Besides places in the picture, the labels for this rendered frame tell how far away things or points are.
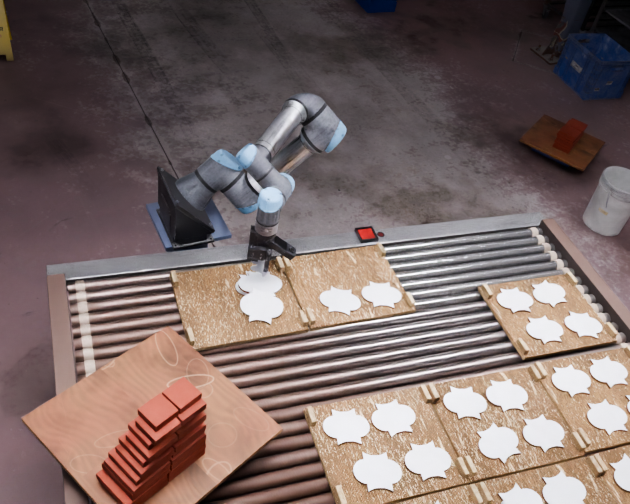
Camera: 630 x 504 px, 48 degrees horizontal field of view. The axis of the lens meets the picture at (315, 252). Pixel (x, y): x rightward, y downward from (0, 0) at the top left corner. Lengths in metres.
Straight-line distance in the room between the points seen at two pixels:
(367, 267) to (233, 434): 0.95
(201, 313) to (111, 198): 2.01
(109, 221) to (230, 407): 2.28
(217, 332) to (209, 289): 0.20
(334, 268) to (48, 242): 1.92
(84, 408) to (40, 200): 2.42
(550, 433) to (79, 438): 1.42
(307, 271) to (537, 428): 0.96
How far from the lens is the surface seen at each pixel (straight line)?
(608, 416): 2.57
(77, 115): 5.04
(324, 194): 4.50
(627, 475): 2.46
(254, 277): 2.51
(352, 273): 2.64
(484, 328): 2.65
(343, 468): 2.13
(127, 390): 2.10
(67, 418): 2.07
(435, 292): 2.70
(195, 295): 2.48
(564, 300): 2.86
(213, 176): 2.70
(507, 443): 2.33
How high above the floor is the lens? 2.75
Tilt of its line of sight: 43 degrees down
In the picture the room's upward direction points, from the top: 12 degrees clockwise
